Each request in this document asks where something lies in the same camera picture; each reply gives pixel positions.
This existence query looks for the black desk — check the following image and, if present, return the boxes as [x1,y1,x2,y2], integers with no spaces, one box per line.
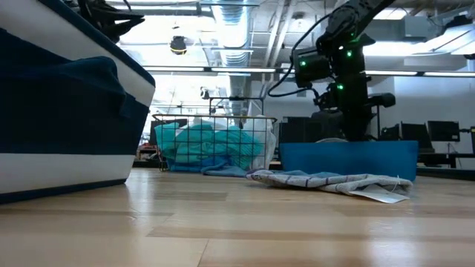
[417,151,475,170]

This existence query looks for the black wire basket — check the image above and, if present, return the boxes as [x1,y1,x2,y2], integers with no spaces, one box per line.
[151,113,278,174]

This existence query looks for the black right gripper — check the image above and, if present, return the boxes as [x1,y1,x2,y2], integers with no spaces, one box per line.
[310,72,397,142]

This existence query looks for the straight silver ceiling duct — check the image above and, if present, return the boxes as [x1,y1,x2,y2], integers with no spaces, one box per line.
[213,0,252,116]

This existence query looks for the long ceiling light strip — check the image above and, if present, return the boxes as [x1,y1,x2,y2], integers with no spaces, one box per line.
[142,65,475,78]

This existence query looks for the blue cloth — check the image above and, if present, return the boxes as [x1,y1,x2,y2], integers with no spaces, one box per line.
[166,155,248,178]

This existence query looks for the navy and white fabric bin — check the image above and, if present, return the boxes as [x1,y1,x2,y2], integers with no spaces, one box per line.
[0,0,157,205]

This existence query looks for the teal ribbed cloth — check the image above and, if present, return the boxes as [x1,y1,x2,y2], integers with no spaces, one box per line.
[154,122,264,166]

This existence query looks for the blue plastic tub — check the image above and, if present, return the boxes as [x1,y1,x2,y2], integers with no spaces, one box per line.
[279,139,419,182]

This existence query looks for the white paper tag on cloth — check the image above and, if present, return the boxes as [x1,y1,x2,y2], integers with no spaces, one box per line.
[348,184,410,205]

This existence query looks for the grey striped cloth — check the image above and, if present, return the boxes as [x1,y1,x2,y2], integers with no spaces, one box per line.
[245,168,414,197]

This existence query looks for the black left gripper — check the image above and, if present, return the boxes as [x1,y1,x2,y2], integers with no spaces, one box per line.
[76,0,145,44]

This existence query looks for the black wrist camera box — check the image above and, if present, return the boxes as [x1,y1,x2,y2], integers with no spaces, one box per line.
[292,47,333,89]

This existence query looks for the black looped cable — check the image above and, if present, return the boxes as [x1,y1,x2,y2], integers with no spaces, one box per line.
[266,13,335,98]

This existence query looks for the black round ceiling device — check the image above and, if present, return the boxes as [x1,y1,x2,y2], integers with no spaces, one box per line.
[169,36,188,56]

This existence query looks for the black partition panels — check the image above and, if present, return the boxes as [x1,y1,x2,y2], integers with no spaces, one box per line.
[278,116,315,144]

